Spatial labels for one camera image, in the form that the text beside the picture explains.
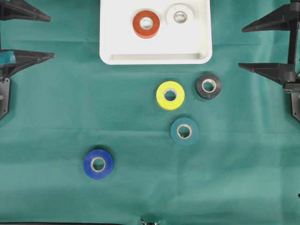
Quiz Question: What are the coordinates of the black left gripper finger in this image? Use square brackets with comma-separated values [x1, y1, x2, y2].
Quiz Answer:
[0, 0, 51, 22]

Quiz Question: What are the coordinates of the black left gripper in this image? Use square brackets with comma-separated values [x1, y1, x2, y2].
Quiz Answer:
[0, 49, 55, 119]

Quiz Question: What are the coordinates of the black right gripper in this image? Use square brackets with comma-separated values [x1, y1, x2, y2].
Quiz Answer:
[238, 0, 300, 122]

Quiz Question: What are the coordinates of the white tape roll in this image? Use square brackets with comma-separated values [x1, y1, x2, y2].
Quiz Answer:
[166, 3, 194, 26]

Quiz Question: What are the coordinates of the red tape roll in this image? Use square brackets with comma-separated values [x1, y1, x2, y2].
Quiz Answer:
[132, 10, 160, 39]

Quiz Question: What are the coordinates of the black tape roll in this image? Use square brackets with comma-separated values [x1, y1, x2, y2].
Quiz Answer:
[195, 74, 222, 99]

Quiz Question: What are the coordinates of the white plastic tray case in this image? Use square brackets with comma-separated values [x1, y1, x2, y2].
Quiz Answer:
[99, 0, 212, 65]

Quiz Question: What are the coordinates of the yellow tape roll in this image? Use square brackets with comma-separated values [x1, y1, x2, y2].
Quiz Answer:
[156, 81, 185, 111]

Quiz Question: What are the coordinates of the green tape roll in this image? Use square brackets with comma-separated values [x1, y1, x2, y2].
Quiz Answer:
[170, 117, 199, 145]

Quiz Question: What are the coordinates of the blue tape roll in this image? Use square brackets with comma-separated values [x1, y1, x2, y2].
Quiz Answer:
[83, 149, 114, 180]

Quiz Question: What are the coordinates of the green table cloth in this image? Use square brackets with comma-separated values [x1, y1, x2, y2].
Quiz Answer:
[0, 0, 300, 225]

